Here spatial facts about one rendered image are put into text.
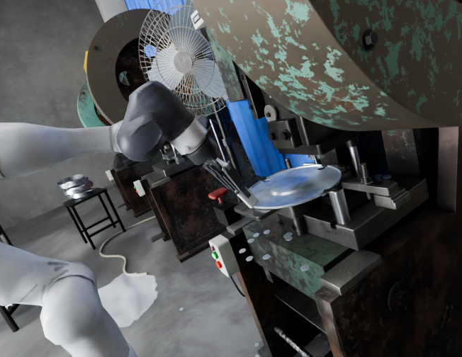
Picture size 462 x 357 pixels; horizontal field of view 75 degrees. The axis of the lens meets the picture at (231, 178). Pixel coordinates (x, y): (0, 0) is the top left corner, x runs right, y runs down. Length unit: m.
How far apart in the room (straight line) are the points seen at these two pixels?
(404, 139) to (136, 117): 0.73
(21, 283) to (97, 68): 1.53
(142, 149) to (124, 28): 1.55
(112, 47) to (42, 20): 5.64
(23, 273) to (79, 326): 0.16
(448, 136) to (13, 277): 1.09
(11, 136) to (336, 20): 0.57
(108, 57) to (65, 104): 5.30
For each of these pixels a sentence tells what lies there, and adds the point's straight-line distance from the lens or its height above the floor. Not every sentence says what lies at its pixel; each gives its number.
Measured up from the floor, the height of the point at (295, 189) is 0.79.
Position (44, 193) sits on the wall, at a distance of 7.40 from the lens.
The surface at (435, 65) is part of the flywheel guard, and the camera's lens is 0.49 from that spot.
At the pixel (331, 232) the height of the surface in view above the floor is 0.68.
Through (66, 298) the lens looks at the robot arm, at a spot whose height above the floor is 0.83.
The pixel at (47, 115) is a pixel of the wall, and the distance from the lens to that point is 7.34.
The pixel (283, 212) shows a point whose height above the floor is 0.72.
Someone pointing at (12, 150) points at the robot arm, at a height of 1.13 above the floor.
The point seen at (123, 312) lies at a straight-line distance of 2.05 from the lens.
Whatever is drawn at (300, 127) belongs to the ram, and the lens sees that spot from 0.85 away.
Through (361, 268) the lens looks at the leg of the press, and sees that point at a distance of 0.76.
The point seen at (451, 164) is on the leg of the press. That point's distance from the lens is 1.03.
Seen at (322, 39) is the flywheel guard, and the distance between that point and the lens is 0.36.
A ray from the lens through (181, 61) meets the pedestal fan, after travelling 1.59.
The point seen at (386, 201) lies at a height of 0.72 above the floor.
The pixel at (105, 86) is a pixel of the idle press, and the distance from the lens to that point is 2.07.
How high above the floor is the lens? 1.10
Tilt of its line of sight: 16 degrees down
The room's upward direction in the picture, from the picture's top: 20 degrees counter-clockwise
